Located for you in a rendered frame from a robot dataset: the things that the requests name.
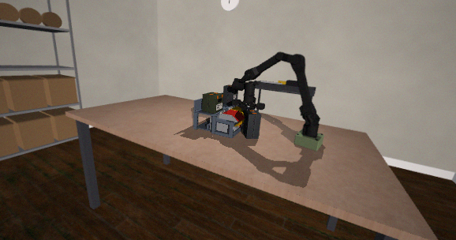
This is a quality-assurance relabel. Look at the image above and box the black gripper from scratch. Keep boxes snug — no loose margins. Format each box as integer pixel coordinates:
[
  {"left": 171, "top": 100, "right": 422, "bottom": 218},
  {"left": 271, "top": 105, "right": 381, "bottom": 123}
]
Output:
[{"left": 231, "top": 92, "right": 265, "bottom": 116}]

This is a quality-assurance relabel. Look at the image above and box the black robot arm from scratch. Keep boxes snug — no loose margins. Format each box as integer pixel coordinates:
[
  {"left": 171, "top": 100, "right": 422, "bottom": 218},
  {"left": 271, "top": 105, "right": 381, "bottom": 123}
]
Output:
[{"left": 232, "top": 52, "right": 320, "bottom": 138}]

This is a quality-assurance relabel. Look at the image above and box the red open bin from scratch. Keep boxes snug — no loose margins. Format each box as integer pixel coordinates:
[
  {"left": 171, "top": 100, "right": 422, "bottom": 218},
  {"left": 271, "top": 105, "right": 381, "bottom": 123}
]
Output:
[{"left": 223, "top": 110, "right": 245, "bottom": 128}]

